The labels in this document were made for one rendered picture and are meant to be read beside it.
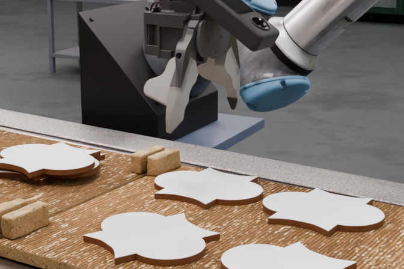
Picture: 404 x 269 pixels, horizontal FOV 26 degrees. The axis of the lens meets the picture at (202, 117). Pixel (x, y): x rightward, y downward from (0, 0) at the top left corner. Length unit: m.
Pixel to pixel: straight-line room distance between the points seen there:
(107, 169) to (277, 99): 0.41
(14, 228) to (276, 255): 0.29
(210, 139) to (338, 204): 0.59
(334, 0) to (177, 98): 0.48
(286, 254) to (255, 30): 0.27
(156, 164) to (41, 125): 0.43
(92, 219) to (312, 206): 0.26
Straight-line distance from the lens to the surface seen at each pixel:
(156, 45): 1.08
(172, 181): 1.13
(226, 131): 1.67
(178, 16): 1.05
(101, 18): 1.63
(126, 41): 1.63
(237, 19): 1.02
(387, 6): 9.76
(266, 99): 1.49
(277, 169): 1.28
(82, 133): 1.49
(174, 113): 1.03
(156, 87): 1.05
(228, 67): 1.11
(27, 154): 1.21
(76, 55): 6.74
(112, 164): 1.24
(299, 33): 1.46
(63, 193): 1.13
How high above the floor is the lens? 1.29
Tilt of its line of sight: 14 degrees down
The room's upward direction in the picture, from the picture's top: straight up
